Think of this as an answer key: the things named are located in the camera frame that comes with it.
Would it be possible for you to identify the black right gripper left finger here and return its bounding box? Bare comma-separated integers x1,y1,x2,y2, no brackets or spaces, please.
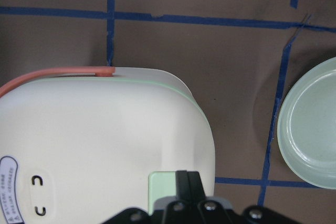
175,170,188,201

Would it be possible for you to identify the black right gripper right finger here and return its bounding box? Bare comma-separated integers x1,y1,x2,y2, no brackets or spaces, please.
187,171,206,202

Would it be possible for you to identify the cream rice cooker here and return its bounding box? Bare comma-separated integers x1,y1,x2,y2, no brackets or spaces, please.
1,67,215,223

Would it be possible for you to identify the green plate near left camera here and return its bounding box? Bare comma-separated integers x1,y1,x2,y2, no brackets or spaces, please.
277,58,335,189

